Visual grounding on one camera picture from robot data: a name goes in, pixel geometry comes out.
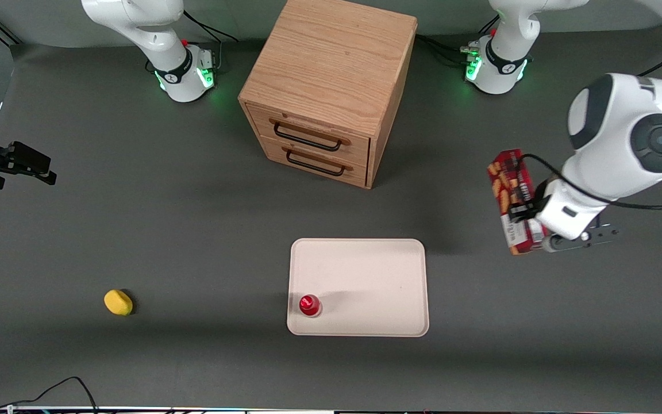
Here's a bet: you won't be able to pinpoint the red cookie box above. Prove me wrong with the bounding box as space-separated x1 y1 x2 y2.
487 149 551 256

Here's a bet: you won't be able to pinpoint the cream rectangular tray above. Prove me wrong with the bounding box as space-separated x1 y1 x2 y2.
287 238 430 338

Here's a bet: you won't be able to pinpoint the yellow sponge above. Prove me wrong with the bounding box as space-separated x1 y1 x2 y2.
103 289 134 316

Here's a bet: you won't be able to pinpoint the small red cup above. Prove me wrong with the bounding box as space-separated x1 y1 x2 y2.
299 294 323 317

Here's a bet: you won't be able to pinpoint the wooden two-drawer cabinet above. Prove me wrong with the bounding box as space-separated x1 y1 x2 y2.
238 0 418 190

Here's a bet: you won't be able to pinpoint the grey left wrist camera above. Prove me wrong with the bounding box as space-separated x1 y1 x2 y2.
541 223 621 253

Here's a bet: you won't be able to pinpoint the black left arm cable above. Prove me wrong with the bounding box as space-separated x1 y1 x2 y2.
516 34 662 210

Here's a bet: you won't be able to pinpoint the black left base cables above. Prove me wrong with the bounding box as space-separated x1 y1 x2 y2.
416 16 499 67

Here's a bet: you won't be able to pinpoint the black base cables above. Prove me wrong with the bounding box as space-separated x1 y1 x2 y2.
145 10 240 74
416 16 499 67

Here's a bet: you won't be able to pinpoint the wooden drawer with short handle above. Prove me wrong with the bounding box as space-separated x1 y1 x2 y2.
259 136 369 189

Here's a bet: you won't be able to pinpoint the short black drawer handle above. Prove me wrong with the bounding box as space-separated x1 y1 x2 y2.
286 148 347 177

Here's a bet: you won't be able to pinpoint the thin black table-edge cable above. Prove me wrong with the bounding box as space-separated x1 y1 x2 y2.
0 376 99 414

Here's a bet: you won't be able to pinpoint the black right base cables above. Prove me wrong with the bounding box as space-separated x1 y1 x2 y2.
145 10 240 74

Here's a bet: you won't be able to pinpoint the wooden drawer with long handle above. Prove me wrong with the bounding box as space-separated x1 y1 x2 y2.
246 102 371 168

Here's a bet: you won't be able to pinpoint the long black drawer handle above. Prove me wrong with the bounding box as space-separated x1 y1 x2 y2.
273 122 344 152

